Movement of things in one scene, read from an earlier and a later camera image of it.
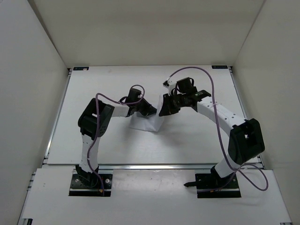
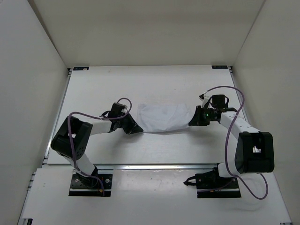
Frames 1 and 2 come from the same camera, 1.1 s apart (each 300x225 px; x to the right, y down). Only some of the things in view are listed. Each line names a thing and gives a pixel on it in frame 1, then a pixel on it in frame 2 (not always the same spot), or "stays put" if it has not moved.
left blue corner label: x=81 y=68 stays put
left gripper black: x=148 y=109 to x=131 y=129
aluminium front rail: x=146 y=167 stays put
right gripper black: x=168 y=108 to x=197 y=120
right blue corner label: x=220 y=67 stays put
